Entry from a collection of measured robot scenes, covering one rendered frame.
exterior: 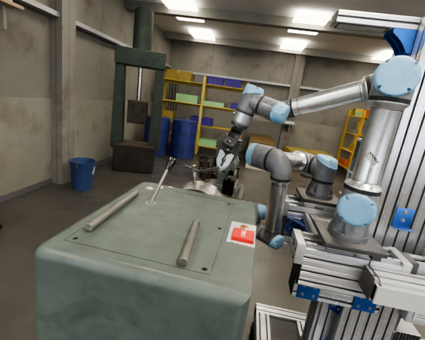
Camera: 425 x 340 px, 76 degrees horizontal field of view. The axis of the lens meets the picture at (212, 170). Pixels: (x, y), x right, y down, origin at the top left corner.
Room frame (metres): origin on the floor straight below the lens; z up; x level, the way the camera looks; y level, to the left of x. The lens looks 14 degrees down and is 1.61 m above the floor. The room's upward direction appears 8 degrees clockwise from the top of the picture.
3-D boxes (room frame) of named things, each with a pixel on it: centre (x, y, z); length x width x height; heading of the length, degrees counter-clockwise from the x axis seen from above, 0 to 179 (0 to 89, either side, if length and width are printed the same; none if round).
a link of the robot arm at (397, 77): (0.90, -0.51, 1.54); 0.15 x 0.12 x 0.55; 153
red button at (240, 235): (0.69, -0.11, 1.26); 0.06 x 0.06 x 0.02; 81
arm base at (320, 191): (1.51, -0.63, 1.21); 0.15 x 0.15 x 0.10
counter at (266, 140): (7.96, -1.29, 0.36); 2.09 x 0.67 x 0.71; 174
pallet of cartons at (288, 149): (8.33, -2.80, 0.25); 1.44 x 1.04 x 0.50; 84
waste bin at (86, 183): (3.98, 1.99, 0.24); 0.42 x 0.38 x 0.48; 0
